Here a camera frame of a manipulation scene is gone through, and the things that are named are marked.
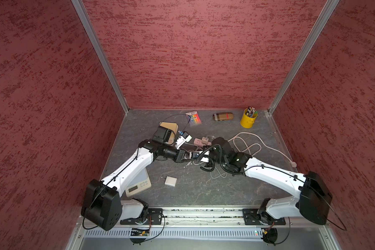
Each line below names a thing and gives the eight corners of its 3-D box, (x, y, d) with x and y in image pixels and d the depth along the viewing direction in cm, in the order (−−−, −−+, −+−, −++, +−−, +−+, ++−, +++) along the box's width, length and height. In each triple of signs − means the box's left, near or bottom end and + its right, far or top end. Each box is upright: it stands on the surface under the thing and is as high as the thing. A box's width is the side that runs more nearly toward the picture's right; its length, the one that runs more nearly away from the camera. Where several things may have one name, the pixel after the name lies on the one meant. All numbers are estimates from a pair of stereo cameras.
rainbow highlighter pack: (191, 126, 113) (191, 125, 112) (185, 114, 121) (185, 112, 120) (202, 123, 115) (202, 122, 114) (195, 111, 123) (195, 109, 122)
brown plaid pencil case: (213, 121, 117) (213, 118, 114) (212, 115, 121) (213, 112, 118) (233, 121, 117) (234, 118, 114) (231, 115, 121) (232, 112, 118)
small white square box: (164, 185, 86) (164, 184, 84) (167, 177, 89) (166, 175, 87) (175, 187, 85) (174, 186, 83) (176, 179, 88) (176, 177, 86)
